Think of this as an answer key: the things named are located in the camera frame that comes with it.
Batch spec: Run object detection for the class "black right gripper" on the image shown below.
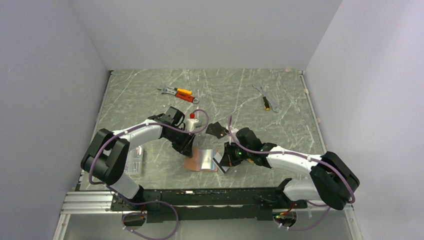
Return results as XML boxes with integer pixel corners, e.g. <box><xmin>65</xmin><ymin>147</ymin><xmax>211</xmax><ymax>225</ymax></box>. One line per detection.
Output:
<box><xmin>219</xmin><ymin>140</ymin><xmax>253</xmax><ymax>167</ymax></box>

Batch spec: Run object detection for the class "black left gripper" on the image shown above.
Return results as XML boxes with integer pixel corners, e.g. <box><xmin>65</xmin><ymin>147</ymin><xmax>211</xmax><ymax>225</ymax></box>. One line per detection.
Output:
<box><xmin>165</xmin><ymin>127</ymin><xmax>196</xmax><ymax>158</ymax></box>

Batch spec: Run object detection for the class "brown leather card holder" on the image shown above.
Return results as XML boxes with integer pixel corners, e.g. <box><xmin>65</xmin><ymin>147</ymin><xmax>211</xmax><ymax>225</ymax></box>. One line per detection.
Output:
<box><xmin>183</xmin><ymin>147</ymin><xmax>218</xmax><ymax>172</ymax></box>

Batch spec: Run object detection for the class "silver magnetic stripe card stack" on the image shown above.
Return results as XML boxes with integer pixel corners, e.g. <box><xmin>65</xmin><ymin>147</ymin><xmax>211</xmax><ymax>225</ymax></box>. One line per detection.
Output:
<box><xmin>199</xmin><ymin>149</ymin><xmax>215</xmax><ymax>171</ymax></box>

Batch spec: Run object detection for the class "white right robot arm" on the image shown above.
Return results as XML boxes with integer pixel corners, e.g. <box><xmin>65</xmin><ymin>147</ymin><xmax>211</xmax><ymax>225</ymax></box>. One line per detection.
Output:
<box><xmin>219</xmin><ymin>127</ymin><xmax>360</xmax><ymax>210</ymax></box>

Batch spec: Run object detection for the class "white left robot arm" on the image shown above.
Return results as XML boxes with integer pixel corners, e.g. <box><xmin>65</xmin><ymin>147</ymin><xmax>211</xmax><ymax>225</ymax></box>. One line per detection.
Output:
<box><xmin>80</xmin><ymin>106</ymin><xmax>195</xmax><ymax>210</ymax></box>

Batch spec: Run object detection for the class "black VIP card stack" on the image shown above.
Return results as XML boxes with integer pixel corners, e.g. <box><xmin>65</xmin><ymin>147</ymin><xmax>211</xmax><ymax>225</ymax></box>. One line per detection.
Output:
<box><xmin>205</xmin><ymin>121</ymin><xmax>229</xmax><ymax>139</ymax></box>

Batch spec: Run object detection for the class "red orange adjustable wrench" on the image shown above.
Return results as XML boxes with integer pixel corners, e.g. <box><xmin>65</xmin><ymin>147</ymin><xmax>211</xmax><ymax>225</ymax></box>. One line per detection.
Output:
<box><xmin>156</xmin><ymin>85</ymin><xmax>199</xmax><ymax>104</ymax></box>

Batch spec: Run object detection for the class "clear plastic screw box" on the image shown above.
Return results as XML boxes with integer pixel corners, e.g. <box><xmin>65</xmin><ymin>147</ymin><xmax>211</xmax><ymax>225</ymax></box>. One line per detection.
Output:
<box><xmin>124</xmin><ymin>145</ymin><xmax>144</xmax><ymax>176</ymax></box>

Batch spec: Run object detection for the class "silver open end wrench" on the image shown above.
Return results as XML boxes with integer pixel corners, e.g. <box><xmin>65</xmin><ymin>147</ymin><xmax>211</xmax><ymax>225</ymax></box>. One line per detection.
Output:
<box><xmin>252</xmin><ymin>83</ymin><xmax>281</xmax><ymax>113</ymax></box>

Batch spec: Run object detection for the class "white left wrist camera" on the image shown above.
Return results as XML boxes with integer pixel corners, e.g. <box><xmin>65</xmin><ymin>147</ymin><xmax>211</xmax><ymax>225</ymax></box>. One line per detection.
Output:
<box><xmin>184</xmin><ymin>112</ymin><xmax>202</xmax><ymax>132</ymax></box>

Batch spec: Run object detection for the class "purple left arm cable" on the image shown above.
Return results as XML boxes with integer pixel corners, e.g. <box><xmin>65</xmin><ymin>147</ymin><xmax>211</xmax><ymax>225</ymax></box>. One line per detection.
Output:
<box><xmin>87</xmin><ymin>108</ymin><xmax>210</xmax><ymax>240</ymax></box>

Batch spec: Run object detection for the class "yellow handled screwdriver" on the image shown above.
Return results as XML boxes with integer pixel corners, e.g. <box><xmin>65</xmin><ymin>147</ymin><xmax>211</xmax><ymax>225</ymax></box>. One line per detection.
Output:
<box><xmin>262</xmin><ymin>96</ymin><xmax>271</xmax><ymax>111</ymax></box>

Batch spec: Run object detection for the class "aluminium frame rail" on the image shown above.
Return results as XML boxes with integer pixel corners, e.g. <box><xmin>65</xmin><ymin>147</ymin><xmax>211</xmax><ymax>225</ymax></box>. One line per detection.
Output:
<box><xmin>60</xmin><ymin>191</ymin><xmax>113</xmax><ymax>215</ymax></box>

